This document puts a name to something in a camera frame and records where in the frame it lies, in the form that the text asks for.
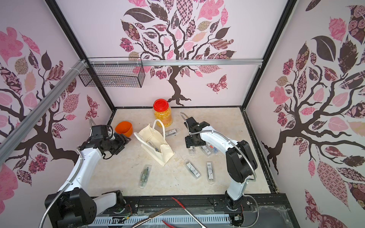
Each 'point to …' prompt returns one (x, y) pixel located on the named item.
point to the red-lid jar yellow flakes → (163, 112)
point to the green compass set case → (146, 173)
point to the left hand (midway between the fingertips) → (128, 144)
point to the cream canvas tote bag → (154, 142)
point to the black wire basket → (113, 72)
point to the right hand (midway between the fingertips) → (193, 142)
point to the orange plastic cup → (125, 128)
